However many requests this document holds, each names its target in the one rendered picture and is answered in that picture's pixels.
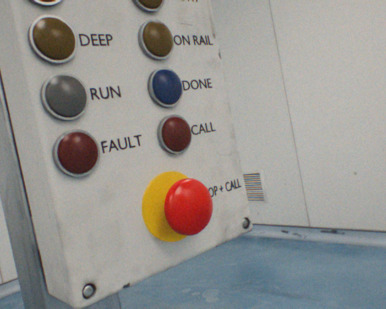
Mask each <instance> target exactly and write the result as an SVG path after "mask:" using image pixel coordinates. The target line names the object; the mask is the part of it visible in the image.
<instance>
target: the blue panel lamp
mask: <svg viewBox="0 0 386 309"><path fill-rule="evenodd" d="M153 91H154V93H155V95H156V97H157V98H158V99H159V100H160V101H161V102H162V103H164V104H174V103H176V102H177V101H178V99H179V98H180V97H181V93H182V85H181V81H180V79H179V78H178V76H177V75H176V74H175V73H174V72H172V71H170V70H168V69H161V70H159V71H157V72H156V73H155V75H154V78H153Z"/></svg>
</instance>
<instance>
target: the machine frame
mask: <svg viewBox="0 0 386 309"><path fill-rule="evenodd" d="M0 198H1V203H2V209H3V212H4V217H5V221H6V226H7V231H8V235H9V241H10V246H11V249H12V254H13V259H14V260H15V265H16V269H17V275H18V280H19V284H20V289H21V294H22V297H23V302H24V306H25V309H75V308H73V307H71V306H70V305H68V304H67V303H66V302H64V301H62V300H60V299H59V298H57V297H55V296H53V295H51V294H50V293H49V291H48V286H47V281H45V275H44V270H43V266H42V261H41V257H40V252H39V250H37V247H36V242H35V238H34V233H33V229H32V224H31V219H30V217H31V216H32V214H31V209H30V205H29V200H28V195H27V191H26V186H25V181H24V177H23V171H22V168H21V162H20V157H19V154H18V148H17V143H16V139H15V134H14V131H13V128H12V123H11V119H10V114H9V108H8V105H7V99H6V94H5V91H4V85H3V82H2V76H1V71H0ZM84 309H122V308H121V302H120V299H119V293H118V292H117V293H116V294H113V295H112V296H108V297H106V298H104V299H102V300H100V301H98V302H96V303H94V304H92V305H90V306H88V307H86V308H84Z"/></svg>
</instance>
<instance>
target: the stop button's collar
mask: <svg viewBox="0 0 386 309"><path fill-rule="evenodd" d="M186 178H188V177H187V176H185V175H183V174H182V173H181V172H177V171H168V172H163V173H160V174H159V175H158V176H156V177H154V178H153V179H152V180H151V182H150V183H149V185H148V186H147V188H146V189H145V193H144V195H143V200H142V215H143V220H144V222H145V224H146V227H147V228H148V230H149V231H150V232H151V233H152V234H153V235H154V236H155V237H156V238H158V239H160V240H161V241H163V242H178V241H181V239H183V238H185V237H186V236H187V235H181V234H179V233H177V232H175V231H174V230H173V229H172V228H171V227H170V226H169V225H168V222H167V220H166V218H165V213H164V202H165V197H166V194H167V192H168V190H169V189H170V187H171V186H172V185H173V184H174V183H176V182H177V181H179V180H182V179H186ZM237 183H238V179H237ZM227 184H229V182H227V183H226V184H225V188H226V190H227V191H231V190H232V187H233V188H234V189H237V188H240V187H241V186H239V184H238V187H236V186H235V187H234V185H233V183H232V181H231V185H230V189H229V190H228V189H227V186H226V185H227ZM234 184H235V180H234ZM215 188H216V190H215ZM210 189H212V190H213V195H212V197H213V196H214V192H215V195H216V191H217V190H218V188H217V186H214V189H213V188H209V191H210Z"/></svg>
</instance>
